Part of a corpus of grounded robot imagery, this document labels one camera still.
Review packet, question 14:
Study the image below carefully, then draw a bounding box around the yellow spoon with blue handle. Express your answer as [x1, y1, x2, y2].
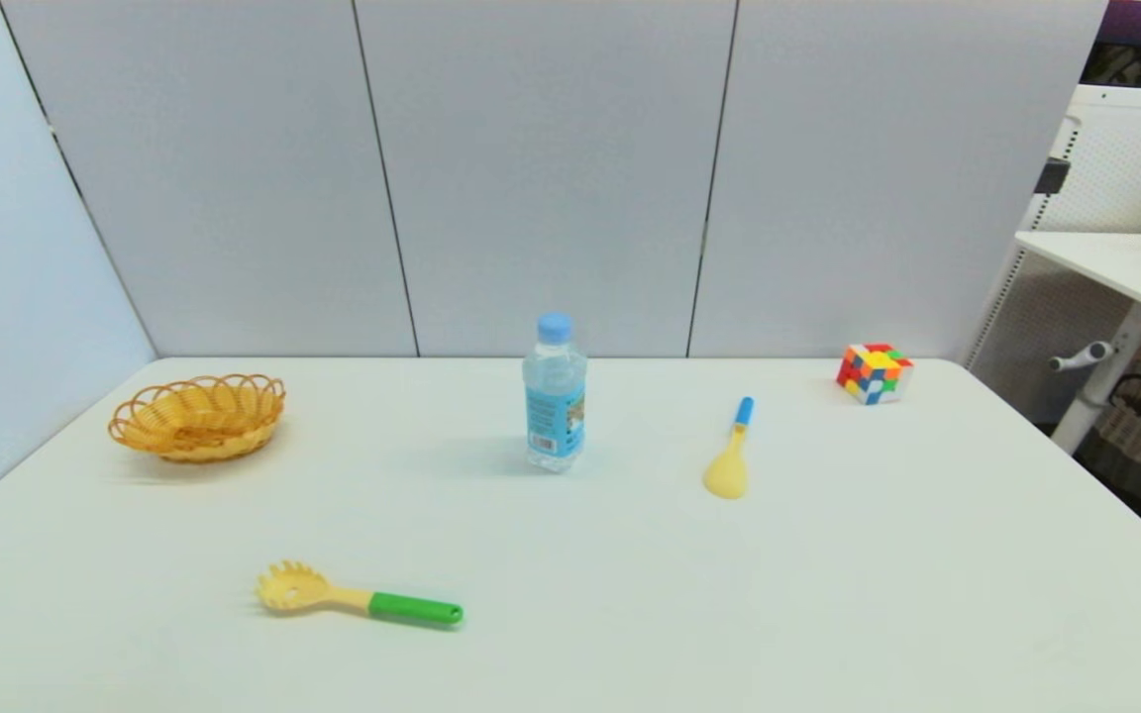
[702, 396, 757, 500]

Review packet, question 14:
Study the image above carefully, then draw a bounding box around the grey desk crank handle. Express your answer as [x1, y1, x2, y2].
[1047, 341, 1116, 373]

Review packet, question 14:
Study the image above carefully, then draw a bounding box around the white side desk leg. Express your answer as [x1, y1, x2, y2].
[1051, 302, 1141, 457]

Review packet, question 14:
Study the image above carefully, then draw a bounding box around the white side desk top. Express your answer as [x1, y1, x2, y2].
[1014, 230, 1141, 338]

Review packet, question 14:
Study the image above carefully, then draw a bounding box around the multicoloured puzzle cube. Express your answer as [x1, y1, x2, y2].
[835, 343, 915, 406]

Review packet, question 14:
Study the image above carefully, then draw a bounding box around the orange woven wicker basket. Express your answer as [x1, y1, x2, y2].
[107, 372, 287, 464]

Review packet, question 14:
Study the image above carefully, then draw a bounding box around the white perforated pegboard panel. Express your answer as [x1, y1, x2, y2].
[962, 84, 1141, 427]

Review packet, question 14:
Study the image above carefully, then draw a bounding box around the clear blue-capped water bottle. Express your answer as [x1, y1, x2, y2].
[521, 312, 589, 474]

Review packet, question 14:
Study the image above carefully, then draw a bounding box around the yellow pasta server green handle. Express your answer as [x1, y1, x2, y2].
[255, 560, 466, 629]

